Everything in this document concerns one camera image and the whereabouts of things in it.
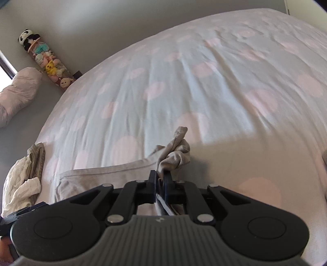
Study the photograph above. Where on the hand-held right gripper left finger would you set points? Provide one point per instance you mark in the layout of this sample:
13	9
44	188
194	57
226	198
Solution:
152	186

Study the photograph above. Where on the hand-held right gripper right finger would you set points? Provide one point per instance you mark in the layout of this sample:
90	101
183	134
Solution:
167	189

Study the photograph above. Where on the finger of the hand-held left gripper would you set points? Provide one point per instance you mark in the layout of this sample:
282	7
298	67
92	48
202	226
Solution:
23	212

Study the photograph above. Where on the beige shirt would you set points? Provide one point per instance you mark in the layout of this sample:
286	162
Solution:
173	153

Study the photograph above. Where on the person's left forearm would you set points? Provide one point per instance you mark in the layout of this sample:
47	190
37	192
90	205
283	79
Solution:
3	249

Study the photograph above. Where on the brown striped garment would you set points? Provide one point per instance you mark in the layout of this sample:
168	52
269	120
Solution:
37	158

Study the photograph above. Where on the bed with polka dot sheet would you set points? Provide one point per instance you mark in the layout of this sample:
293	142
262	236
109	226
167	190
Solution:
204	76

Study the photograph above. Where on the pink pillow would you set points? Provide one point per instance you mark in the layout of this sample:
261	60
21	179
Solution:
18	92

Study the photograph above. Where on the clear tube of plush toys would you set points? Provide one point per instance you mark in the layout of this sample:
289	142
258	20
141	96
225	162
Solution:
51	66

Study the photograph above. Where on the panda plush toy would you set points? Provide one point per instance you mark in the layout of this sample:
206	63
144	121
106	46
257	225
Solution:
25	37

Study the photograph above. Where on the white wardrobe door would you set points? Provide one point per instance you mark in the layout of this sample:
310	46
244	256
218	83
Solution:
301	5

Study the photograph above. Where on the dark wall outlet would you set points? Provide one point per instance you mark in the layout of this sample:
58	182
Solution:
77	74

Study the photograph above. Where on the window with dark frame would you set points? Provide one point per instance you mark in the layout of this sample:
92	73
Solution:
5	64

